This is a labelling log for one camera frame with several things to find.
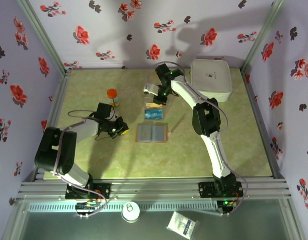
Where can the clear acrylic card stand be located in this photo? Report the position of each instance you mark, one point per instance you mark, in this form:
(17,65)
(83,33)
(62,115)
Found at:
(164,107)

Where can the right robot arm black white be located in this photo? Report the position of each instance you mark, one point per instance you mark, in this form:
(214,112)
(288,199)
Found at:
(206,117)

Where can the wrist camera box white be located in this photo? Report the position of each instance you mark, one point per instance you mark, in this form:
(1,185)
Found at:
(115,113)
(150,89)

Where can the blue VIP credit card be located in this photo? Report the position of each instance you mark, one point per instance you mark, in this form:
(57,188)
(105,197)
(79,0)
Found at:
(153,114)

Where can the orange capped small bottle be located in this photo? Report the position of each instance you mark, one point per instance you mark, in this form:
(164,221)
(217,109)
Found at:
(112,96)

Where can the aluminium side rail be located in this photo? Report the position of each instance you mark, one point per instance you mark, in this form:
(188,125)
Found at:
(252,100)
(57,100)

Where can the white packet in plastic bag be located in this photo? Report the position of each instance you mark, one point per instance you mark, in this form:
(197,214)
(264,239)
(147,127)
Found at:
(181,224)

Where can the aluminium rail by arm bases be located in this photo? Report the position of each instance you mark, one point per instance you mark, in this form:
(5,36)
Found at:
(156,187)

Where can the white round tin lock print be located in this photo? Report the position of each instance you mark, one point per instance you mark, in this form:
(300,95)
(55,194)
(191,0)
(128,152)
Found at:
(130,212)

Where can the perforated metal strip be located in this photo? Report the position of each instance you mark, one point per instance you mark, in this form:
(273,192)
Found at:
(168,207)

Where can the brown leather card holder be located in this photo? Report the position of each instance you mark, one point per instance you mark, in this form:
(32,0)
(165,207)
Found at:
(153,132)

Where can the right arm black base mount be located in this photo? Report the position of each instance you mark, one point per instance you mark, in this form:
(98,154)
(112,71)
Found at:
(206,190)

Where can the aluminium corner post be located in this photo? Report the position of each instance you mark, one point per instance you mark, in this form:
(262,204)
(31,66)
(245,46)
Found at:
(264,33)
(42,32)

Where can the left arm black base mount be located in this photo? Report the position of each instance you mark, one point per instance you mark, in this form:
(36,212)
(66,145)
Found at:
(103,190)

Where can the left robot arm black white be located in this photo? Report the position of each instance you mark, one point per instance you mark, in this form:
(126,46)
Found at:
(56,150)

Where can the white zipped pouch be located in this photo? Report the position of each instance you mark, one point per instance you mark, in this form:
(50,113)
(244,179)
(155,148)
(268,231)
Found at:
(210,80)

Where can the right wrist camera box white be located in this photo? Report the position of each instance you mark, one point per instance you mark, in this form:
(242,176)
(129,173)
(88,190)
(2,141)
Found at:
(150,89)

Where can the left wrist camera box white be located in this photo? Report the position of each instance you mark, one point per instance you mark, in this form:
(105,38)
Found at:
(115,113)

